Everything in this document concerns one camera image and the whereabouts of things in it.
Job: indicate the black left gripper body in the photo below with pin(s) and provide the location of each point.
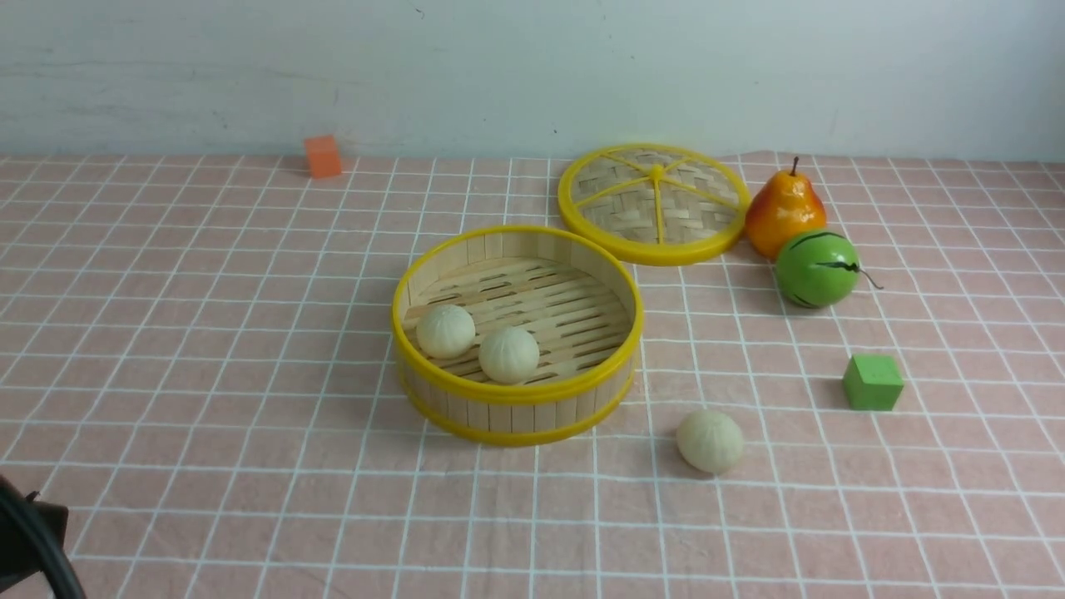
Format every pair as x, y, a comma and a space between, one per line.
20, 559

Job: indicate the white bun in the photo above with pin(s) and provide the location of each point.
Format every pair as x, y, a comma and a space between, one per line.
710, 441
509, 356
446, 331

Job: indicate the yellow bamboo steamer tray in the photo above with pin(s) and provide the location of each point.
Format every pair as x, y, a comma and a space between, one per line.
580, 304

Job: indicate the yellow woven steamer lid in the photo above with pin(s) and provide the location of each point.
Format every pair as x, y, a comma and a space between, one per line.
653, 204

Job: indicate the orange cube block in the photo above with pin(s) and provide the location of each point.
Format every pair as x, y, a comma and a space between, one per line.
323, 157

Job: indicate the orange toy pear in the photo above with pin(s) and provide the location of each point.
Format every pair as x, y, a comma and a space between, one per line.
786, 206

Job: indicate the green toy watermelon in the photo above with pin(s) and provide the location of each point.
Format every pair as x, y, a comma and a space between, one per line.
819, 268

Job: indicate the green cube block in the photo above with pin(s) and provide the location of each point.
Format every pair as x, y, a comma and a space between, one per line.
872, 383

